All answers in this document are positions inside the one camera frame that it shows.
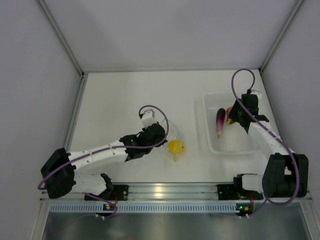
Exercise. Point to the clear zip top bag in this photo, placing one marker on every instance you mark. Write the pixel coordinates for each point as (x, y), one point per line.
(174, 133)

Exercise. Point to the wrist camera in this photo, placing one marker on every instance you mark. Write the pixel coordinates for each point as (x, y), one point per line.
(254, 92)
(147, 118)

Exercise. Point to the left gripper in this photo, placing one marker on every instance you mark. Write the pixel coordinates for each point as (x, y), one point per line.
(162, 139)

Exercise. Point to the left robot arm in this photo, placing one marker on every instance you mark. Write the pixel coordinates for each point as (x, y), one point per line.
(82, 172)

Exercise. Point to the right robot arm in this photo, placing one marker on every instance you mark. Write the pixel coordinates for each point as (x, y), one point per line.
(286, 172)

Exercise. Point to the clear plastic basket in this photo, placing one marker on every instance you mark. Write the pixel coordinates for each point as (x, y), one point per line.
(233, 140)

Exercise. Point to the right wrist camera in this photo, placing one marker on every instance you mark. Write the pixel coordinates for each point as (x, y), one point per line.
(254, 92)

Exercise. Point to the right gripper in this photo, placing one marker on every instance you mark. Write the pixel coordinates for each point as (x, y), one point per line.
(233, 114)

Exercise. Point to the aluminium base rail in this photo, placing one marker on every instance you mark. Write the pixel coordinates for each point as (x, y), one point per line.
(177, 192)

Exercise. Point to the purple fake eggplant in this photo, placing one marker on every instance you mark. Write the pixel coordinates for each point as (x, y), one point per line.
(220, 121)

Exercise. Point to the white slotted cable duct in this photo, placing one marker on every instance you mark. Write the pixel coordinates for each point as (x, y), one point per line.
(105, 208)

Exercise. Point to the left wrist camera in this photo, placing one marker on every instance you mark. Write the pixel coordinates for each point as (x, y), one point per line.
(147, 118)

